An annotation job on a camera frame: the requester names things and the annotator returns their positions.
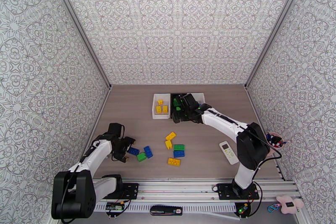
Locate black plastic bin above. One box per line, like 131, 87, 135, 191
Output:
170, 93, 190, 120

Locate white plastic bin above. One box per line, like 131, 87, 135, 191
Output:
187, 92, 206, 110
152, 93, 172, 119

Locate white remote control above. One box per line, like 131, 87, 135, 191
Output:
219, 141, 240, 166

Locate black device with sticker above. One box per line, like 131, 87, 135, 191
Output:
150, 206, 183, 216

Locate pink pen cup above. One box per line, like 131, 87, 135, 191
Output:
265, 132, 284, 156

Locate circuit board with green light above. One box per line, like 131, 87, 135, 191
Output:
237, 203, 249, 216

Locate pink plush toy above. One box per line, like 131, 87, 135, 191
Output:
276, 195, 305, 215

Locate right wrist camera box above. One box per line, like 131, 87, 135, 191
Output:
181, 93, 201, 112

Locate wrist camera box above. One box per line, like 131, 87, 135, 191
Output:
108, 123, 126, 138
181, 93, 201, 112

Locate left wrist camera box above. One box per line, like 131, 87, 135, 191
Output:
108, 123, 126, 138

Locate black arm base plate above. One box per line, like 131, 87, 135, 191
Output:
217, 183, 260, 201
97, 183, 139, 200

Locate aluminium table edge rail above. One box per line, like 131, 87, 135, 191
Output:
244, 86, 286, 180
79, 86, 113, 169

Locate black red base wires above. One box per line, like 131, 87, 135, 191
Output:
106, 199, 131, 217

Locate white slotted cable duct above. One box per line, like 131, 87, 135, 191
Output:
94, 203, 237, 212

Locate aluminium mounting rail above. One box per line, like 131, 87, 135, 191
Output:
56, 178, 302, 203

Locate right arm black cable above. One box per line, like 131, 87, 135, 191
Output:
247, 125, 283, 179

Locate black base cable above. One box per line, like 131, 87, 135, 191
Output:
247, 181, 263, 217

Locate aluminium frame post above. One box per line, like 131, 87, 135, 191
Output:
244, 0, 320, 90
45, 0, 113, 90

